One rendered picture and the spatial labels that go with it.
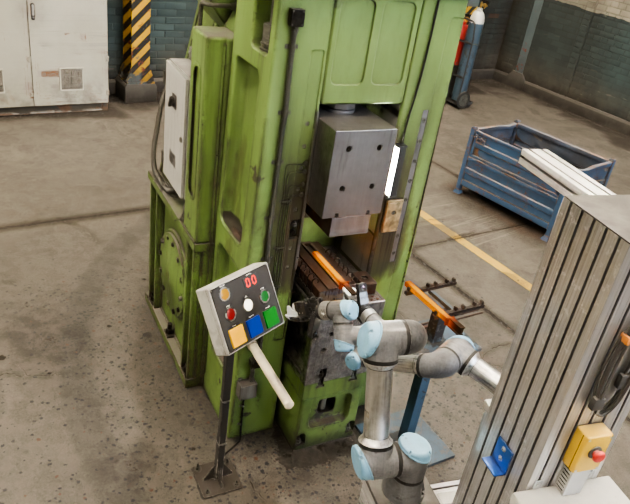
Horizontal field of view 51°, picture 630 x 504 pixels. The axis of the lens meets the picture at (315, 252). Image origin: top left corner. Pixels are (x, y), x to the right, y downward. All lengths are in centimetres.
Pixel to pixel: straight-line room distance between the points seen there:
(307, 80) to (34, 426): 225
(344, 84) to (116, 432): 212
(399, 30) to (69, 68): 537
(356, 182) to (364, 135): 21
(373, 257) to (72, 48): 516
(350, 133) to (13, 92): 547
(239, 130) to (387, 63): 74
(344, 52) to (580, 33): 873
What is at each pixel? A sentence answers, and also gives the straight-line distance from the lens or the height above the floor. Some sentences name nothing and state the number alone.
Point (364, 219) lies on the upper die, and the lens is 299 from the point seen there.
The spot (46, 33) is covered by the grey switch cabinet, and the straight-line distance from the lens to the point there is 768.
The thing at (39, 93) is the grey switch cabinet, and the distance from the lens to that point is 782.
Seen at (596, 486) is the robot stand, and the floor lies 123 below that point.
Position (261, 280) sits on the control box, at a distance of 279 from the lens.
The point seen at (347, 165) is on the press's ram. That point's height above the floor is 161.
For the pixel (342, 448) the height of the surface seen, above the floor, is 0.
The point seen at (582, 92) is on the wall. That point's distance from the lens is 1129.
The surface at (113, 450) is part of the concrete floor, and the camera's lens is 364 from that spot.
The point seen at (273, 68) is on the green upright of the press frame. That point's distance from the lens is 267.
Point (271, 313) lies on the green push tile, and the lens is 282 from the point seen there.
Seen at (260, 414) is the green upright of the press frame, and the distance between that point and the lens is 364.
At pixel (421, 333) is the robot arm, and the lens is 218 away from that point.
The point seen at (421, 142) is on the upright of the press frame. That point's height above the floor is 164.
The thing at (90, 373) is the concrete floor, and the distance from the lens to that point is 408.
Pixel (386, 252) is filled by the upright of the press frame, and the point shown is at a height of 106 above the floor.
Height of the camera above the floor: 264
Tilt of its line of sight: 29 degrees down
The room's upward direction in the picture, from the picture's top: 9 degrees clockwise
